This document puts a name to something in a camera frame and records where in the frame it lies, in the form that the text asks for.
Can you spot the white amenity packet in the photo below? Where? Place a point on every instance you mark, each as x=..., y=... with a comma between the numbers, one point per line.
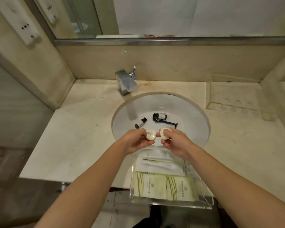
x=188, y=166

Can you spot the clear acrylic tray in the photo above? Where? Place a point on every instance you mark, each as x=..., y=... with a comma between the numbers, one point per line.
x=171, y=180

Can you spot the chrome faucet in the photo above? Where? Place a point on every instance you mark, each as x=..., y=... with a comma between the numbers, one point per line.
x=126, y=80

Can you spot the chrome sink drain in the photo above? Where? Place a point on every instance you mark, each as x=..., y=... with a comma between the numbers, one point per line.
x=156, y=119

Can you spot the round soap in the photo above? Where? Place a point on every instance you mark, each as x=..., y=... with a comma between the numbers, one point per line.
x=150, y=134

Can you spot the wall mirror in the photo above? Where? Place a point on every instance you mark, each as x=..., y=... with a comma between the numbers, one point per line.
x=161, y=16

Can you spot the person's right thumb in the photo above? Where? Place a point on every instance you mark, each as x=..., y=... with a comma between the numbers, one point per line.
x=162, y=134

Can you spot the person's left thumb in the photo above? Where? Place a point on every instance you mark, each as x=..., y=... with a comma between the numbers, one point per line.
x=140, y=132

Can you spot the blue disposable razor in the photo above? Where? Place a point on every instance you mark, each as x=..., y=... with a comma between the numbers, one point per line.
x=168, y=122

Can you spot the cream packet with green stripes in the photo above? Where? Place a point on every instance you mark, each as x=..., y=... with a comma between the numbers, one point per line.
x=151, y=186
x=181, y=188

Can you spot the white toothbrush packet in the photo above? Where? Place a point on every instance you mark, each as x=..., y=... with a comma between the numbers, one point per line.
x=156, y=161

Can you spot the small dark toiletry bottle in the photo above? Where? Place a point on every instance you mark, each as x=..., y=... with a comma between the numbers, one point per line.
x=140, y=123

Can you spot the white sink basin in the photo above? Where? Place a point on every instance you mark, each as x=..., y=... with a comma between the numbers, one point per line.
x=161, y=109

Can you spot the oval soap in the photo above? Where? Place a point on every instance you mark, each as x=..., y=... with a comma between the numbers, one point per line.
x=165, y=132

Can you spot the dark bottle with white label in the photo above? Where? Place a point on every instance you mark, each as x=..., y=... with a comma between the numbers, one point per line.
x=161, y=115

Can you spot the person's left forearm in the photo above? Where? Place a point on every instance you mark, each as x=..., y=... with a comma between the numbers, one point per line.
x=85, y=189

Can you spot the person's right forearm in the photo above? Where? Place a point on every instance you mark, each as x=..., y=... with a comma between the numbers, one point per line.
x=235, y=187

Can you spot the white wall socket panel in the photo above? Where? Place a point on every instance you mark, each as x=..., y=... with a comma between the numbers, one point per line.
x=17, y=18

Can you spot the person's right hand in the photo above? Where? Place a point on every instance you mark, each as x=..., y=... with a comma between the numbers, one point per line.
x=177, y=142

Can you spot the person's left hand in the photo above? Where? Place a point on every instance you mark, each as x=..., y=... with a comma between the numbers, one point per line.
x=132, y=141

